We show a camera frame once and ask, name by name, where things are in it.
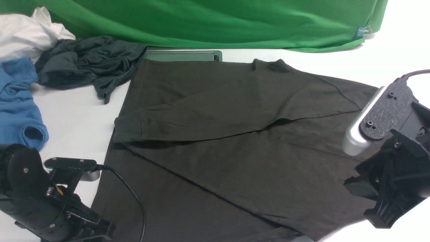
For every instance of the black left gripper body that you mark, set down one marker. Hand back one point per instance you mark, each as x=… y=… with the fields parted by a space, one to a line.
x=85 y=225

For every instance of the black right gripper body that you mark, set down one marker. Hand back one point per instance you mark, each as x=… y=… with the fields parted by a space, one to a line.
x=396 y=178

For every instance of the gray long-sleeved shirt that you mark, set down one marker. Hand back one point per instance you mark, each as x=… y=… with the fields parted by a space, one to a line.
x=238 y=152

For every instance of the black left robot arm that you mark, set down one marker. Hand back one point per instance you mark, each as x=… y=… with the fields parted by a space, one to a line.
x=40 y=196

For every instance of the blue crumpled shirt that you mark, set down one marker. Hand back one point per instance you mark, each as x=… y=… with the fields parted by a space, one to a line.
x=20 y=118

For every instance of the dark teal crumpled shirt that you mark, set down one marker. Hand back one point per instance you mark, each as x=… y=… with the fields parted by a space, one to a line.
x=101 y=61

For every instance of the white crumpled shirt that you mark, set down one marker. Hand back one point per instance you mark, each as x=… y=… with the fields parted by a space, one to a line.
x=23 y=36

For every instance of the blue binder clip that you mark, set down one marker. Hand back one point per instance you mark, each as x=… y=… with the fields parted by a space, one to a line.
x=363 y=32

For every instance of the green backdrop cloth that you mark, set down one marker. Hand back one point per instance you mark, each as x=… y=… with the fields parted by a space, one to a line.
x=299 y=25

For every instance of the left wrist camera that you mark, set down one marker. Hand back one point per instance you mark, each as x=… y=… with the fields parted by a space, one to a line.
x=70 y=171

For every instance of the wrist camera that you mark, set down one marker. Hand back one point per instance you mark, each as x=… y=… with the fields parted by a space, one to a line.
x=393 y=109
x=70 y=171

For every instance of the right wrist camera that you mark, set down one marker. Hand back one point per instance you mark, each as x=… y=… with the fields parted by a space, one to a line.
x=393 y=109

